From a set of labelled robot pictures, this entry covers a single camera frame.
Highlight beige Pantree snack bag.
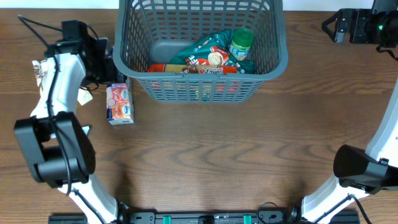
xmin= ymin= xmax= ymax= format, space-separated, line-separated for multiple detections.
xmin=32 ymin=60 xmax=93 ymax=106

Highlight Kleenex tissue multipack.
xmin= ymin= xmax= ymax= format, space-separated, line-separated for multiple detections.
xmin=106 ymin=70 xmax=134 ymax=126

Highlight San Remo spaghetti packet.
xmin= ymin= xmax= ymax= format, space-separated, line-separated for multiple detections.
xmin=147 ymin=64 xmax=238 ymax=74

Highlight green lid jar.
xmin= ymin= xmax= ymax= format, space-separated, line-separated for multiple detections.
xmin=229 ymin=29 xmax=254 ymax=61

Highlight green Nescafe coffee bag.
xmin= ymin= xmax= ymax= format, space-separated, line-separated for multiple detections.
xmin=169 ymin=30 xmax=255 ymax=74

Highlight small teal white packet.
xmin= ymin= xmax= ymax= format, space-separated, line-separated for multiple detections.
xmin=82 ymin=126 xmax=91 ymax=135

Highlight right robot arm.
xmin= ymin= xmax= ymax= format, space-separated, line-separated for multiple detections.
xmin=284 ymin=0 xmax=397 ymax=223

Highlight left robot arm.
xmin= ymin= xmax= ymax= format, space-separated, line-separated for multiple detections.
xmin=14 ymin=20 xmax=129 ymax=223

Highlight grey plastic basket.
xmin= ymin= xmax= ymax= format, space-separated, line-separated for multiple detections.
xmin=113 ymin=0 xmax=289 ymax=103

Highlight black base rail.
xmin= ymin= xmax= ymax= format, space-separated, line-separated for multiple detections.
xmin=48 ymin=209 xmax=360 ymax=224

